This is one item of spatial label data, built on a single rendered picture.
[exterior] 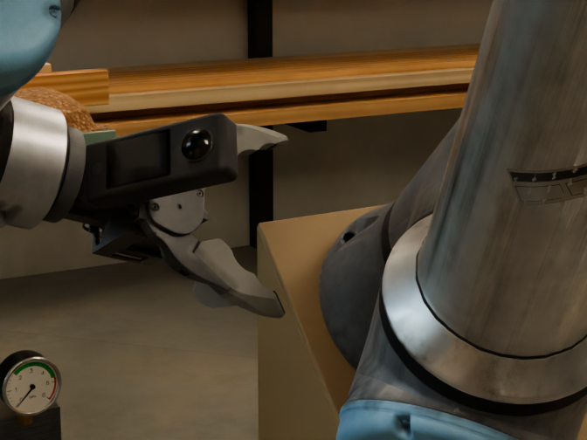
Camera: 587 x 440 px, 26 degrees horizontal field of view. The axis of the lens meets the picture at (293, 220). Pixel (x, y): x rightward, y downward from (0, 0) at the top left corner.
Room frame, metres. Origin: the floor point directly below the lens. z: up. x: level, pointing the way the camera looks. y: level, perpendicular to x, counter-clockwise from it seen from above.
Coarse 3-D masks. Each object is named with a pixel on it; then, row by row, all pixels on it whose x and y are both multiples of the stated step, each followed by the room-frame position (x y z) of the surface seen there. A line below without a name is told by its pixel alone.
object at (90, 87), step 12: (48, 72) 1.46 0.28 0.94; (60, 72) 1.46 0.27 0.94; (72, 72) 1.46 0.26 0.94; (84, 72) 1.47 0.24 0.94; (96, 72) 1.48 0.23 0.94; (36, 84) 1.44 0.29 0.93; (48, 84) 1.45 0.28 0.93; (60, 84) 1.45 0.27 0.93; (72, 84) 1.46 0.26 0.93; (84, 84) 1.47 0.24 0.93; (96, 84) 1.48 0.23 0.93; (72, 96) 1.46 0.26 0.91; (84, 96) 1.47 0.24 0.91; (96, 96) 1.48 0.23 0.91; (108, 96) 1.48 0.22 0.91
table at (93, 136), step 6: (102, 126) 1.34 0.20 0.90; (84, 132) 1.31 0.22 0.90; (90, 132) 1.31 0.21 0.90; (96, 132) 1.31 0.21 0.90; (102, 132) 1.31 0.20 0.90; (108, 132) 1.32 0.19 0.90; (114, 132) 1.32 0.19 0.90; (90, 138) 1.31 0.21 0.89; (96, 138) 1.31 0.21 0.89; (102, 138) 1.31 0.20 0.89; (108, 138) 1.32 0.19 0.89
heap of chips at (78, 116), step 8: (32, 88) 1.36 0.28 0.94; (40, 88) 1.36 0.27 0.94; (48, 88) 1.36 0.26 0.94; (16, 96) 1.35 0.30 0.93; (24, 96) 1.34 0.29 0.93; (32, 96) 1.33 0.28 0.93; (40, 96) 1.33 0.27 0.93; (48, 96) 1.33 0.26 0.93; (56, 96) 1.34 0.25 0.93; (64, 96) 1.34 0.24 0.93; (48, 104) 1.32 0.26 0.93; (56, 104) 1.32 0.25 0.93; (64, 104) 1.32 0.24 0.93; (72, 104) 1.33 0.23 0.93; (80, 104) 1.34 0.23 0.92; (64, 112) 1.31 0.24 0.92; (72, 112) 1.32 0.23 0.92; (80, 112) 1.32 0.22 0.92; (88, 112) 1.33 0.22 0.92; (72, 120) 1.31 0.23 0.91; (80, 120) 1.32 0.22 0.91; (88, 120) 1.32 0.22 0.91; (80, 128) 1.31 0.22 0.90; (88, 128) 1.31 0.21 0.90; (96, 128) 1.32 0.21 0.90; (104, 128) 1.32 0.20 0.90
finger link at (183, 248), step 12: (156, 240) 0.90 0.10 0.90; (168, 240) 0.90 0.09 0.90; (180, 240) 0.90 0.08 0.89; (192, 240) 0.91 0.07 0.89; (168, 252) 0.90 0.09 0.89; (180, 252) 0.90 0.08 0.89; (192, 252) 0.90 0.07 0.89; (168, 264) 0.90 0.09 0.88; (180, 264) 0.89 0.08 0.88; (192, 264) 0.90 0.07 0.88; (204, 264) 0.90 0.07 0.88; (192, 276) 0.90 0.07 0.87; (204, 276) 0.90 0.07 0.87; (216, 276) 0.90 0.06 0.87; (216, 288) 0.91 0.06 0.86; (228, 288) 0.91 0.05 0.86
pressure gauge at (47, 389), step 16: (16, 352) 1.22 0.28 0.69; (32, 352) 1.22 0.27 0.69; (0, 368) 1.20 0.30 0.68; (16, 368) 1.19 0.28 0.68; (32, 368) 1.20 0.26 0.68; (48, 368) 1.21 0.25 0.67; (0, 384) 1.19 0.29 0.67; (16, 384) 1.19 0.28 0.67; (48, 384) 1.21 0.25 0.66; (16, 400) 1.19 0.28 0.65; (32, 400) 1.20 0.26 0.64; (48, 400) 1.21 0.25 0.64
